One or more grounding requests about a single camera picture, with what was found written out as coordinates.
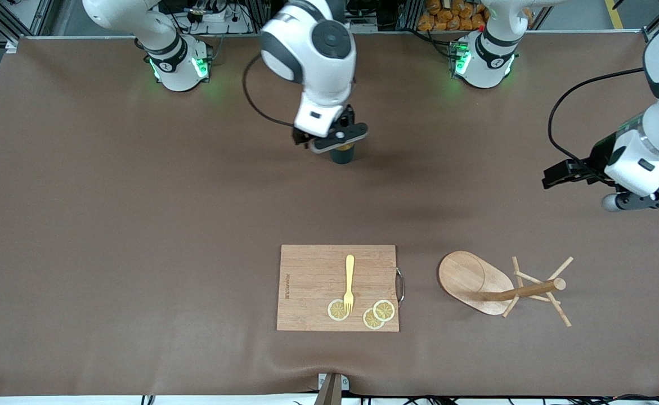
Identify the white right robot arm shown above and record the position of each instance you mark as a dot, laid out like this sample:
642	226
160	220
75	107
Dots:
318	73

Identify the wooden cup rack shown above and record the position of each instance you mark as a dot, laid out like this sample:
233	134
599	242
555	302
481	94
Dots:
464	275

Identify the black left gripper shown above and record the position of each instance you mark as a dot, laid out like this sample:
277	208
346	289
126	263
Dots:
597	157

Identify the orange bread bag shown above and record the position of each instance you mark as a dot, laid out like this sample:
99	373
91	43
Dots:
453	19

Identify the white power strip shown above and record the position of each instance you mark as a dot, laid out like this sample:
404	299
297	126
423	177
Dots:
214	16

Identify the yellow plastic fork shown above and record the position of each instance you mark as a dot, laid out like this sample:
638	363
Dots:
350	275

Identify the aluminium frame struts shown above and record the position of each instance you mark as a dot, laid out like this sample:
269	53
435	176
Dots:
42	17

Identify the lemon slice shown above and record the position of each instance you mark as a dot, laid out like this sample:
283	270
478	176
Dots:
335	310
370	322
384	310

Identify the wooden cutting board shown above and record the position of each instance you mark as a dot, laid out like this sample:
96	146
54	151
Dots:
312	281

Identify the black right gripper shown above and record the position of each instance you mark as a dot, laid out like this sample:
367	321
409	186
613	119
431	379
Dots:
346	118

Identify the dark green cup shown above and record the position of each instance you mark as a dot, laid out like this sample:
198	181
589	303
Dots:
342	157

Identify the brown table mat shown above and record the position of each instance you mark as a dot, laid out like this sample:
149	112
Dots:
194	337

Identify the metal table clamp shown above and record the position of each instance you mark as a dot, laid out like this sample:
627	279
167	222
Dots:
332	388

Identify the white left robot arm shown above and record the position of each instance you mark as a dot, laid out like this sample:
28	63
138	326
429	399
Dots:
484	67

